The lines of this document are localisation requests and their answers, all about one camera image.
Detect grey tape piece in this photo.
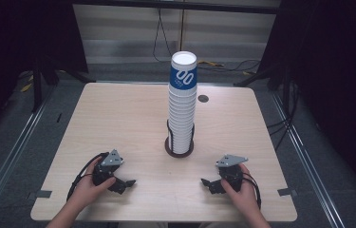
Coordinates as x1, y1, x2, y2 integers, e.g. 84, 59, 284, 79
276, 187, 297, 198
27, 189, 53, 200

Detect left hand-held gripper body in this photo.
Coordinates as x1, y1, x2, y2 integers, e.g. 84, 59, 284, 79
91, 149, 124, 187

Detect yellow floor cable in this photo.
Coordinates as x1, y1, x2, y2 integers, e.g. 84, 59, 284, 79
197, 59, 226, 68

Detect stack of white paper cups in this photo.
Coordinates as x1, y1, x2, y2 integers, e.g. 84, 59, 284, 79
166, 85, 198, 155

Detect black cup holder stand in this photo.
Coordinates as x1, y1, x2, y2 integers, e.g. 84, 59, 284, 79
164, 119, 196, 159

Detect hanging black cable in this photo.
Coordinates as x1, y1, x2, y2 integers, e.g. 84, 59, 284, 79
152, 8, 174, 63

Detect dark curtain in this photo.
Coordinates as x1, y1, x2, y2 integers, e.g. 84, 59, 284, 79
256, 0, 356, 205
0, 0, 89, 145

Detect black floor cables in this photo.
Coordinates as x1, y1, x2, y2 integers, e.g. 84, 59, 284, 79
266, 80, 301, 150

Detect person's left hand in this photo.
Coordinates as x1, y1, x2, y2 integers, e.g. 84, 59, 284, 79
70, 157, 117, 207

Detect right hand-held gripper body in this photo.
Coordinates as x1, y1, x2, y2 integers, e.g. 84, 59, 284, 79
215, 154, 249, 193

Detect black metal stand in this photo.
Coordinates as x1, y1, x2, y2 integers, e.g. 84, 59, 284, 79
233, 61, 294, 110
30, 51, 97, 114

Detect person's right hand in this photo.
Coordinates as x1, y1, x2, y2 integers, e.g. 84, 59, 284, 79
221, 162, 260, 214

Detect right hand-held gripper cable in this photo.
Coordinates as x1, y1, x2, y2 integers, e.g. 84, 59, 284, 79
241, 172, 262, 210

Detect metal floor rail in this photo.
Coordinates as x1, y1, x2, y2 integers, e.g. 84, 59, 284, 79
270, 89, 340, 228
0, 84, 58, 220

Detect black horizontal bar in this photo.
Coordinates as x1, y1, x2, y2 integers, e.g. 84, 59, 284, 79
70, 0, 282, 15

